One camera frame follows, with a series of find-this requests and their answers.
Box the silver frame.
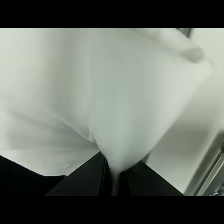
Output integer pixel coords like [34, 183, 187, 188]
[184, 130, 224, 197]

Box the white shirt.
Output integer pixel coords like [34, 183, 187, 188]
[0, 28, 224, 197]

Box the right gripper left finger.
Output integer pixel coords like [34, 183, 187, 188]
[44, 151, 110, 197]

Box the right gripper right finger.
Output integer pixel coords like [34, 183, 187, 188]
[124, 160, 185, 197]

